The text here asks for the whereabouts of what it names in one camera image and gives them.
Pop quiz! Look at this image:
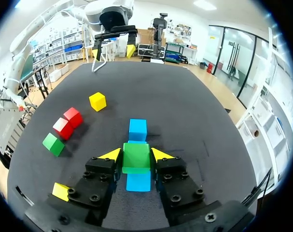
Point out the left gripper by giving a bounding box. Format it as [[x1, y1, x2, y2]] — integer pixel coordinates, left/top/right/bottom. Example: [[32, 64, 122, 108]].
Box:
[[92, 6, 138, 61]]

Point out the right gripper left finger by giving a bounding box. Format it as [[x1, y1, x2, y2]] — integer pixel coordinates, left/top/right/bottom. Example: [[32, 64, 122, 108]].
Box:
[[46, 147, 123, 227]]

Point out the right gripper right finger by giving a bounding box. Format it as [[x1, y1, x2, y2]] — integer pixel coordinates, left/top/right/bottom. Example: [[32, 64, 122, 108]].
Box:
[[151, 147, 207, 227]]

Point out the green cube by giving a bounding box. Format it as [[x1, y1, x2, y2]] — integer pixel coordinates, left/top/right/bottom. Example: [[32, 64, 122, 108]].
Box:
[[42, 132, 66, 158], [122, 142, 152, 175]]

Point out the yellow cube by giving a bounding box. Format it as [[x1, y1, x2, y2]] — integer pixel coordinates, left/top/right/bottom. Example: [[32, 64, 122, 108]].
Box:
[[88, 92, 107, 113], [51, 182, 71, 202]]

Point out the blue cube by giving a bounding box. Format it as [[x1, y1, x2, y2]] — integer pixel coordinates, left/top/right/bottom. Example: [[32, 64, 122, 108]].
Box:
[[126, 140, 153, 192], [128, 118, 148, 142]]

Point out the red cube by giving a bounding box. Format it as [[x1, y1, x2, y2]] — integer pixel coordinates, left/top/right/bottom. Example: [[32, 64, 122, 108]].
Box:
[[52, 117, 74, 141], [63, 107, 84, 129]]

